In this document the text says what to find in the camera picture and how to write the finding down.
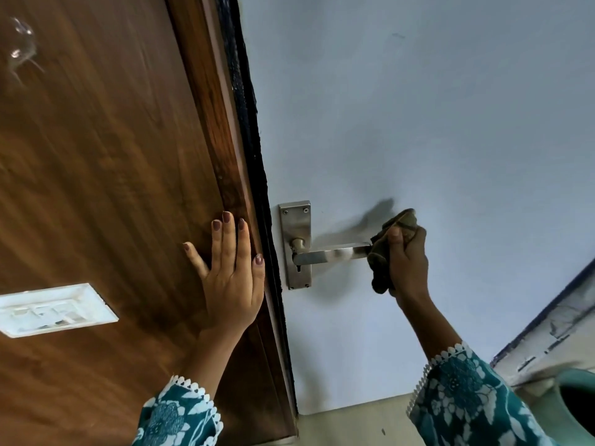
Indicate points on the person's left hand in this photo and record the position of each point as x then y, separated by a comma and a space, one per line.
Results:
232, 292

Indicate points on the person's right hand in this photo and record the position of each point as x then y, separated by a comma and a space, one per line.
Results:
411, 269

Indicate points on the person's left middle finger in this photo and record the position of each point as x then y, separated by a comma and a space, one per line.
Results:
228, 239

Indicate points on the person's left little finger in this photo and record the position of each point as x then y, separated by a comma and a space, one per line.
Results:
195, 259

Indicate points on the person's right thumb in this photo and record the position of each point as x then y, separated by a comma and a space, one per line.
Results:
396, 250

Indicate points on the person's left thumb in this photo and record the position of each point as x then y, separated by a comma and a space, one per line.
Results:
259, 278

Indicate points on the olive brown cleaning cloth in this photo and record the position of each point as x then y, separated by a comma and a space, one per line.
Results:
379, 262

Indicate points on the person's right forearm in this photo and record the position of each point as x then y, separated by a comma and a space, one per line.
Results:
430, 325

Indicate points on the person's left forearm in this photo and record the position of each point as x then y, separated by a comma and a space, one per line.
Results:
211, 357

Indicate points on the black door edge strip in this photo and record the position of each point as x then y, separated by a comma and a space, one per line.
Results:
246, 111

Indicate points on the brown wooden panel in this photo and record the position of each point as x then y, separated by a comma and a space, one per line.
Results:
107, 157

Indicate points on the pale blue door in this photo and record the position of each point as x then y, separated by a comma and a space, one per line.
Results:
418, 111

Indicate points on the teal floral left sleeve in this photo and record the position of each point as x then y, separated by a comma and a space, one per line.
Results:
179, 420

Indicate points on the teal floral sleeve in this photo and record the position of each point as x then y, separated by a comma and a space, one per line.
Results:
469, 404
179, 420

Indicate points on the teal floral right sleeve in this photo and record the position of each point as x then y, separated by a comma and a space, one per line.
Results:
469, 404

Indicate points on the teal plastic bucket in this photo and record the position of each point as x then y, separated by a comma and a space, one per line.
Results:
551, 408

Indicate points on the white switch plate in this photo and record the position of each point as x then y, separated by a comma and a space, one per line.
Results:
53, 310

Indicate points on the white chipped door frame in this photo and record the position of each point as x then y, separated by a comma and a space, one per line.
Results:
553, 334

